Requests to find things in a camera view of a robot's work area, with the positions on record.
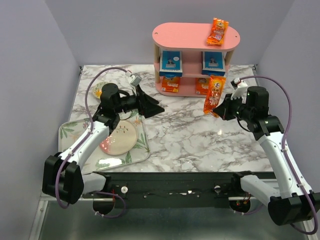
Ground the floral serving tray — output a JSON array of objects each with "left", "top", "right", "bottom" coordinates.
[{"left": 58, "top": 110, "right": 150, "bottom": 174}]

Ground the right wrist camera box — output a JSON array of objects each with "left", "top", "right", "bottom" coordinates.
[{"left": 230, "top": 77, "right": 249, "bottom": 100}]

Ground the blue Harrys razor box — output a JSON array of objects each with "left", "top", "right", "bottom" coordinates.
[{"left": 159, "top": 49, "right": 183, "bottom": 77}]

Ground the orange Gillette box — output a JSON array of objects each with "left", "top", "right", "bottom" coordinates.
[
  {"left": 161, "top": 76, "right": 181, "bottom": 93},
  {"left": 195, "top": 77, "right": 210, "bottom": 95}
]

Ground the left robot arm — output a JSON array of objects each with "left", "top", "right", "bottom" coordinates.
[{"left": 42, "top": 83, "right": 165, "bottom": 209}]

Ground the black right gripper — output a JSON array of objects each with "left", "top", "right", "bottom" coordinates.
[{"left": 213, "top": 92, "right": 253, "bottom": 122}]

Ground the orange razor bag front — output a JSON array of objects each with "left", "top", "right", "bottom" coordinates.
[{"left": 206, "top": 17, "right": 229, "bottom": 46}]

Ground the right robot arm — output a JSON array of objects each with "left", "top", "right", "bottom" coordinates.
[{"left": 213, "top": 86, "right": 320, "bottom": 226}]

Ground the small floral bowl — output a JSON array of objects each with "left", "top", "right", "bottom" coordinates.
[{"left": 92, "top": 81, "right": 107, "bottom": 99}]

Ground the white Harrys razor box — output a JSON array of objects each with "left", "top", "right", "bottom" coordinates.
[{"left": 201, "top": 51, "right": 226, "bottom": 77}]

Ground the pink cream round plate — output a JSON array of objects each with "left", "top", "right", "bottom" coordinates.
[{"left": 99, "top": 120, "right": 138, "bottom": 156}]

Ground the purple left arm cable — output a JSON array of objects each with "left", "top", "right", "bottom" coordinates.
[{"left": 54, "top": 66, "right": 131, "bottom": 219}]

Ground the orange razor bag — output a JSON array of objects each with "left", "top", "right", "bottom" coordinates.
[
  {"left": 206, "top": 17, "right": 229, "bottom": 46},
  {"left": 203, "top": 75, "right": 226, "bottom": 118}
]

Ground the pink three-tier shelf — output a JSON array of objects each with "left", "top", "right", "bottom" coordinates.
[{"left": 152, "top": 22, "right": 241, "bottom": 98}]

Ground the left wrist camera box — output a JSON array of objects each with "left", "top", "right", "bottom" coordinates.
[{"left": 125, "top": 70, "right": 142, "bottom": 88}]

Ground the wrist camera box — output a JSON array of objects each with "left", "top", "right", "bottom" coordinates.
[
  {"left": 125, "top": 70, "right": 142, "bottom": 88},
  {"left": 230, "top": 77, "right": 249, "bottom": 100}
]

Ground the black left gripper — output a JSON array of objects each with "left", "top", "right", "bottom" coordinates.
[{"left": 114, "top": 84, "right": 165, "bottom": 119}]

